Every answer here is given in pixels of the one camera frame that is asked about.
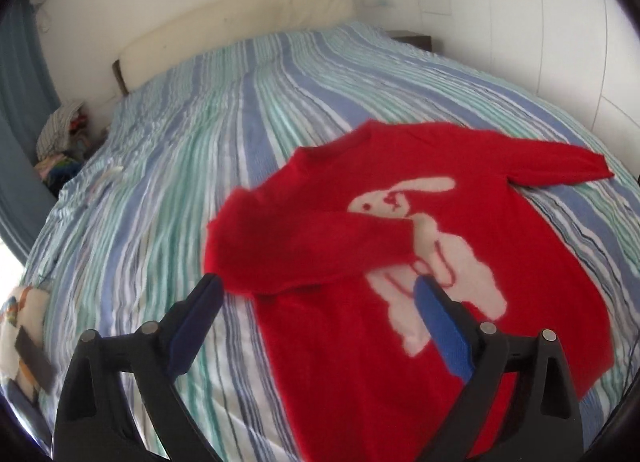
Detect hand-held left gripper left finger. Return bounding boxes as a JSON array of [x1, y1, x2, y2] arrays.
[[52, 273, 224, 462]]

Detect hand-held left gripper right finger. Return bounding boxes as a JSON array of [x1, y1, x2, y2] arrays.
[[414, 276, 586, 462]]

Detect red sweater with white rabbit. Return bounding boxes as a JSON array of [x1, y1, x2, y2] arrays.
[[202, 118, 616, 462]]

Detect pile of clothes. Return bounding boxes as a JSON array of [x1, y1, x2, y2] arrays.
[[34, 101, 108, 193]]

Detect dark flat phone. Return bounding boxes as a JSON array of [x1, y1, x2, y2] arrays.
[[14, 326, 56, 390]]

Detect patterned white pillow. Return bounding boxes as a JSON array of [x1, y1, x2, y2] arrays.
[[0, 285, 56, 393]]

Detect blue green striped bedspread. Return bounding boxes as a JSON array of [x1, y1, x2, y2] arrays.
[[0, 20, 640, 462]]

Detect blue curtain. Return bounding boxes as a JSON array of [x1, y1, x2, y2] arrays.
[[0, 0, 61, 263]]

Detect dark wooden nightstand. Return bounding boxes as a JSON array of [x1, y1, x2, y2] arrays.
[[387, 30, 433, 50]]

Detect cream padded headboard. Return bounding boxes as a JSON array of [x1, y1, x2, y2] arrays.
[[112, 0, 357, 96]]

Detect white wardrobe doors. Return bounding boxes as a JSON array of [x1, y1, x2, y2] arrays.
[[407, 0, 640, 178]]

